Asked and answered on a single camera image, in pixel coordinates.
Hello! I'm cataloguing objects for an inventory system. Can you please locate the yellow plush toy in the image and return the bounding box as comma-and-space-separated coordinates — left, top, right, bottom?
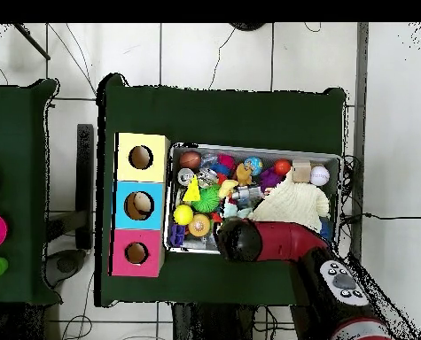
217, 179, 239, 199

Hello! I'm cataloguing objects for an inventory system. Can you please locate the dark green side tablecloth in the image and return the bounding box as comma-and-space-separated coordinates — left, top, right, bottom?
0, 78, 63, 306

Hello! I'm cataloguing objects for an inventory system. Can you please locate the black round base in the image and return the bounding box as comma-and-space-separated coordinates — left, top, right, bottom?
229, 22, 267, 32

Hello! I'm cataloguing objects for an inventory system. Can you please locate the light blue waffle cloth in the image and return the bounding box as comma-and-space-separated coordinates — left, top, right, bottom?
223, 205, 253, 220

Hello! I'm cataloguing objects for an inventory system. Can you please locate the white baseball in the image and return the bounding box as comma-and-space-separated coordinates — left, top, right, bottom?
309, 165, 331, 188

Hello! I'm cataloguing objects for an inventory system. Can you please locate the green spiky ball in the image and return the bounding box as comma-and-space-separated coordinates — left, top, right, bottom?
191, 184, 221, 213

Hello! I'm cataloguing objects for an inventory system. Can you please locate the cream waffle cloth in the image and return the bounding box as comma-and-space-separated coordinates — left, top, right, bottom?
248, 173, 331, 234

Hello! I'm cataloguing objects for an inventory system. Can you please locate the wooden box with three holes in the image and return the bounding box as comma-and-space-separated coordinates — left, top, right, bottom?
108, 132, 171, 278

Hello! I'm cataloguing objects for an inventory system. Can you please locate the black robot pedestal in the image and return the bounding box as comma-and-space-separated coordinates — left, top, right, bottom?
170, 302, 257, 340

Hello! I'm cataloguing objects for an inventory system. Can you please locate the yellow ball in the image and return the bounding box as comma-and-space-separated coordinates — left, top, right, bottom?
173, 204, 195, 227

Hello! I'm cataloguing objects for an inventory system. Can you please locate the black upright panel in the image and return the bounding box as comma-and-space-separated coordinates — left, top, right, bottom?
75, 123, 95, 251

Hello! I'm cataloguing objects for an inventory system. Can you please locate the crushed silver can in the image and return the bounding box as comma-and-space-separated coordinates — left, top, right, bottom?
196, 166, 219, 189

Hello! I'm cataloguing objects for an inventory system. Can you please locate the silver mesh bin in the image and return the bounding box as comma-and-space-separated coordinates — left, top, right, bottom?
163, 142, 343, 256

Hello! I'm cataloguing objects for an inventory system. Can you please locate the toy hamburger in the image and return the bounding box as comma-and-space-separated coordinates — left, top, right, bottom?
187, 212, 212, 237

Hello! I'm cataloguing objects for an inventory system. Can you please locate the black tripod leg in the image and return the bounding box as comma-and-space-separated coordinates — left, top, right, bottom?
12, 22, 51, 60

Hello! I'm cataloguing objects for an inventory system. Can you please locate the yellow cheese wedge toy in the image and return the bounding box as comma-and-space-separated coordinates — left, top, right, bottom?
182, 174, 202, 203

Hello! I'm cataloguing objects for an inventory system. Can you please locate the black floor cable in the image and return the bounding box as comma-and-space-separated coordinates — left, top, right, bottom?
339, 211, 421, 223

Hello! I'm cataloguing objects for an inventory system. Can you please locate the globe print ball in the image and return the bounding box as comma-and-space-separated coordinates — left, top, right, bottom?
243, 156, 264, 177

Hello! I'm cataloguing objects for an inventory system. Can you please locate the brown toy football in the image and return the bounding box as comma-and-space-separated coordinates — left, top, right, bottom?
178, 151, 202, 170

